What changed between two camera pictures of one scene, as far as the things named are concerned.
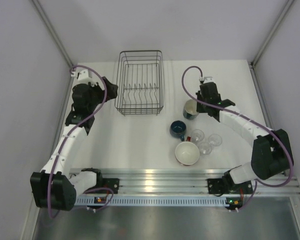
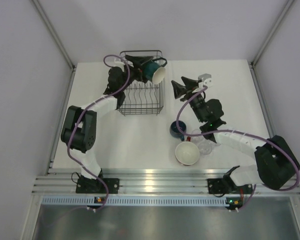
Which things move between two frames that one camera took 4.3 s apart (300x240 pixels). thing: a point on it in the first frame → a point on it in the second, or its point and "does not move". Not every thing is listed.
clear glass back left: (197, 136) does not move
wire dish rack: (140, 87) does not move
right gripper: (199, 109) → (179, 89)
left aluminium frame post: (53, 33) does not move
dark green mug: (190, 111) → (152, 70)
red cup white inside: (187, 153) does not move
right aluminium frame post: (288, 4) does not move
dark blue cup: (177, 129) does not move
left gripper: (97, 88) → (137, 62)
